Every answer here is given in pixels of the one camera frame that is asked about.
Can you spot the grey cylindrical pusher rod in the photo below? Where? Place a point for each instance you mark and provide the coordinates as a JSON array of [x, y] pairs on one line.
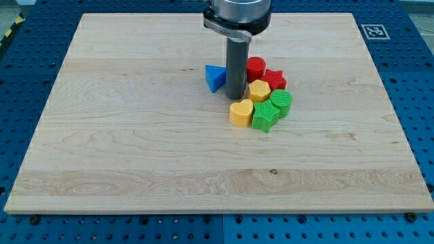
[[236, 62]]

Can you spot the yellow hexagon block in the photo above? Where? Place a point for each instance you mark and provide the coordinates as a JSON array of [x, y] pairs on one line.
[[259, 91]]

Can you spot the green cylinder block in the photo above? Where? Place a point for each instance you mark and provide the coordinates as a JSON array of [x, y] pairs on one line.
[[282, 99]]

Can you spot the wooden board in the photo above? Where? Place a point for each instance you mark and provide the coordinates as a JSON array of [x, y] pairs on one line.
[[131, 127]]

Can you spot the red cylinder block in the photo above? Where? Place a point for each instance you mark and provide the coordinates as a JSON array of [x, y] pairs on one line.
[[255, 68]]

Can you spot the blue triangle block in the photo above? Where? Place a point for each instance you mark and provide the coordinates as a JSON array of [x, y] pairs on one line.
[[215, 76]]

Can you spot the red star block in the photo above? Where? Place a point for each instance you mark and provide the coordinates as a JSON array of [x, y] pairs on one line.
[[275, 79]]

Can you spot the yellow heart block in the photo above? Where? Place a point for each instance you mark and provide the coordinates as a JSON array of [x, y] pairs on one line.
[[241, 113]]

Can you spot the green star block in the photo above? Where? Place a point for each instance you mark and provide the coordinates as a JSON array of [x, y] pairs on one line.
[[265, 116]]

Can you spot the white fiducial marker tag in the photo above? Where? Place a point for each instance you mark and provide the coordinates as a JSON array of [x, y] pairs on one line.
[[375, 32]]

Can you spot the black screw front right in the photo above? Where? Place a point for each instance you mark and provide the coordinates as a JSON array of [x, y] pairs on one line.
[[411, 217]]

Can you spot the black screw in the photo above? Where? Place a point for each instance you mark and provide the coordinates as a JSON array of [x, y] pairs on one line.
[[34, 220], [411, 217]]

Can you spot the black screw front left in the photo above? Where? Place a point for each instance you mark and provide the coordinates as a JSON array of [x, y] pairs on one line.
[[34, 220]]

